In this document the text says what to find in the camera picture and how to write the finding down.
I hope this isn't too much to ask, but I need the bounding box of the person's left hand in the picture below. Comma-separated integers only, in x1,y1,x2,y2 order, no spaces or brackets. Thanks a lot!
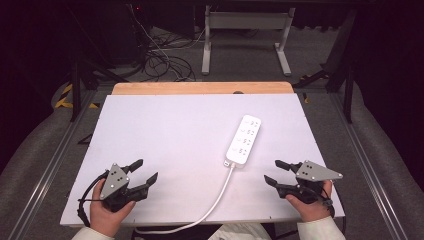
89,179,137,238

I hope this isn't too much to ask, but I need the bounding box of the aluminium floor rail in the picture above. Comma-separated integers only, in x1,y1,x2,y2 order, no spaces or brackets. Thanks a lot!
327,92,410,240
6,89,98,240

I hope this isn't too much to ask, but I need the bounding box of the white metal table frame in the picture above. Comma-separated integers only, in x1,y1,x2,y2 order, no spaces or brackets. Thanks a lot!
201,4,297,77

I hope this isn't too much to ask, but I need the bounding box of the person's right hand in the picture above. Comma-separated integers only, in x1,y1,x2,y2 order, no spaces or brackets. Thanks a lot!
285,179,335,223

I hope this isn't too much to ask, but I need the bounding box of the person's light clothing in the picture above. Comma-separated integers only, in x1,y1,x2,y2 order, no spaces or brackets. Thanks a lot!
207,222,273,240

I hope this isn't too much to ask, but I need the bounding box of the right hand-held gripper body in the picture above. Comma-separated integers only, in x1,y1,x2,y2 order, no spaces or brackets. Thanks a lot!
276,159,344,205

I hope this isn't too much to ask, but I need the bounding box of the black metal stand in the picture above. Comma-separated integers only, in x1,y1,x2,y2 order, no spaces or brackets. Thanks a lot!
292,9,358,125
68,54,132,123

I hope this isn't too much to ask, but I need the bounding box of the black equipment box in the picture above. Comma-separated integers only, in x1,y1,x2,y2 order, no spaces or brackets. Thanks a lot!
108,3,152,67

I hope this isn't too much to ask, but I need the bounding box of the thin white floor cable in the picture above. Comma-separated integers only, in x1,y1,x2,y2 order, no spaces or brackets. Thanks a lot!
127,3,207,82

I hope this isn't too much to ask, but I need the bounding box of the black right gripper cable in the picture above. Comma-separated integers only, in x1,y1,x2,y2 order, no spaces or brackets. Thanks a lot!
319,188,337,219

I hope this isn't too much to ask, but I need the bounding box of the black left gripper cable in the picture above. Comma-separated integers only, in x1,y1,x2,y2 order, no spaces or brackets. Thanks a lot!
76,170,111,228

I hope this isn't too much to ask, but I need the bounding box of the white power strip cable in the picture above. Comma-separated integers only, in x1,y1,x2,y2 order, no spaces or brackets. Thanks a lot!
134,162,237,236

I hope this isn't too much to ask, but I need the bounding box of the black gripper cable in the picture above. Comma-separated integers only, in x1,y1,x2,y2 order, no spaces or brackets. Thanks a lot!
319,188,337,219
76,170,111,228

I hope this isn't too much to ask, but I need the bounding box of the white power strip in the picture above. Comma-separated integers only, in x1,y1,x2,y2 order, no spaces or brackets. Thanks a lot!
224,114,263,168

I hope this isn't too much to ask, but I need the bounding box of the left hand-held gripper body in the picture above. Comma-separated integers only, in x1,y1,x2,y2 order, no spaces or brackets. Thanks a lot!
99,162,149,213

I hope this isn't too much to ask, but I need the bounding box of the yellow black hazard tape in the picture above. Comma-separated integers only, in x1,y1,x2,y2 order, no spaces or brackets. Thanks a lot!
54,83,101,110

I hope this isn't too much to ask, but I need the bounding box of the tangle of black floor cables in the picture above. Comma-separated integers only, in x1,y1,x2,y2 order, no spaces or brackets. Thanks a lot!
142,28,198,83

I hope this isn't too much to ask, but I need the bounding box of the white table board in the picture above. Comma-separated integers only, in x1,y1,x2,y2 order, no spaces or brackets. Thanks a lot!
59,93,346,228

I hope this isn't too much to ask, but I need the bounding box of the wooden table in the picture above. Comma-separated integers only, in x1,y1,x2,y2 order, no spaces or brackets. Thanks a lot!
111,81,295,96

